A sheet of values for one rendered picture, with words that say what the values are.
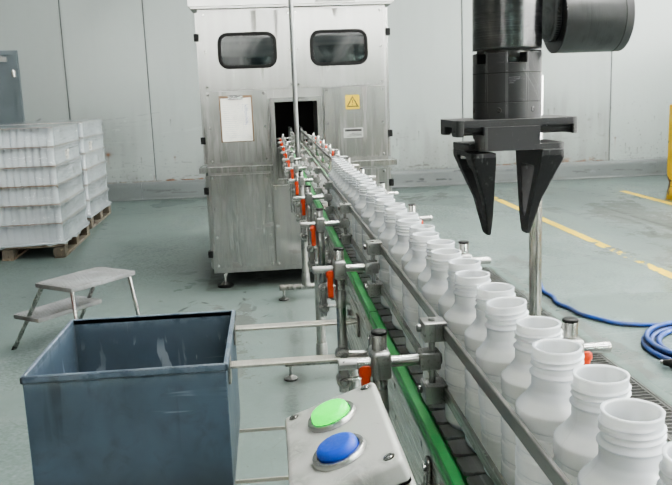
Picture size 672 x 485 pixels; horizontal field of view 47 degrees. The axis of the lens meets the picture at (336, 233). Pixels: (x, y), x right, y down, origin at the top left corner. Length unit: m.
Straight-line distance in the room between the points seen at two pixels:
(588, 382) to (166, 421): 0.85
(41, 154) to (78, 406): 6.08
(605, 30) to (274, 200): 4.90
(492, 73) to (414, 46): 10.54
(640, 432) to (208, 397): 0.86
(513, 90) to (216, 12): 4.90
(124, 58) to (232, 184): 5.87
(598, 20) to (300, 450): 0.41
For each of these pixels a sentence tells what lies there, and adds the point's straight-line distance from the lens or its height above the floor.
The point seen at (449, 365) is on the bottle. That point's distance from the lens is 0.82.
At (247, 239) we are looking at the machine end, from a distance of 5.55.
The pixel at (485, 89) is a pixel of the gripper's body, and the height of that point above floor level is 1.35.
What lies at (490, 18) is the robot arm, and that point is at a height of 1.41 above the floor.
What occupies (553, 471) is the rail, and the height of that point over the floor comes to 1.11.
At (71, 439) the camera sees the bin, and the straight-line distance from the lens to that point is 1.30.
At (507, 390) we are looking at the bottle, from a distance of 0.65.
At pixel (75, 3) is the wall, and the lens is 11.32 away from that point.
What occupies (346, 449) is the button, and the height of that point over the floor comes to 1.12.
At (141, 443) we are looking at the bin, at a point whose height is 0.83.
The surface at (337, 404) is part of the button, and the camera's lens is 0.60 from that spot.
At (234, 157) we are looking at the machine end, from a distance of 5.47.
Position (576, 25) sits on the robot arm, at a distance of 0.67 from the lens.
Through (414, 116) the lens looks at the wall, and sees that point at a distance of 11.17.
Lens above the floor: 1.35
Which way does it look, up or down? 10 degrees down
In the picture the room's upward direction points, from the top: 2 degrees counter-clockwise
